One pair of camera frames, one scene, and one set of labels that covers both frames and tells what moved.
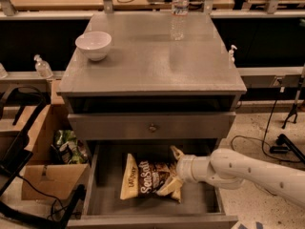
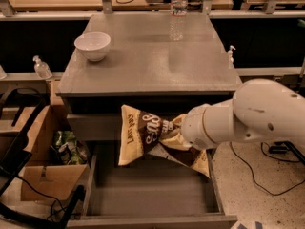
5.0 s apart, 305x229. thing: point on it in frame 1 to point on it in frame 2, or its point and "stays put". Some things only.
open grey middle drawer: x=103 y=208 stays put
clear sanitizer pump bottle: x=43 y=68 stays put
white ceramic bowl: x=94 y=44 stays put
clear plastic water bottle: x=179 y=8 stays put
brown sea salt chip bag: x=144 y=178 to x=140 y=133
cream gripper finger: x=176 y=152 to x=178 y=120
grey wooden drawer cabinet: x=130 y=88 stays put
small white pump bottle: x=232 y=59 stays put
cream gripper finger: x=174 y=185 to x=177 y=142
